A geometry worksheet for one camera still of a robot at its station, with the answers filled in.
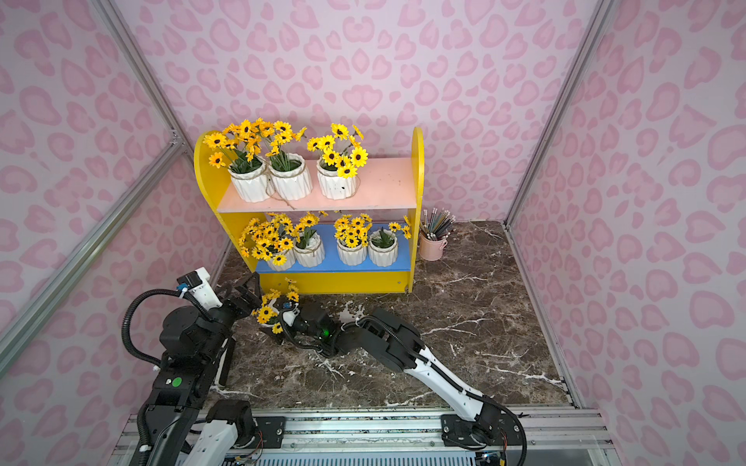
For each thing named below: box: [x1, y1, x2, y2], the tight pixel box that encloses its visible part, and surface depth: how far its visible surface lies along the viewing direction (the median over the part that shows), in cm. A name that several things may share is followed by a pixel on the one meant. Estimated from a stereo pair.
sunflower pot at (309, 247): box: [293, 213, 326, 268], surface depth 88 cm
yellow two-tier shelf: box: [194, 127, 426, 295], surface depth 82 cm
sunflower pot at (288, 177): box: [265, 120, 313, 201], surface depth 68 cm
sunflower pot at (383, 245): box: [368, 215, 412, 268], surface depth 87 cm
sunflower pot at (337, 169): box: [306, 123, 369, 201], surface depth 64 cm
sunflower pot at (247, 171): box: [202, 117, 274, 203], surface depth 67 cm
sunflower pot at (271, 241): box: [237, 211, 297, 272], surface depth 82 cm
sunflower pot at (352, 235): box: [334, 213, 373, 267], surface depth 83 cm
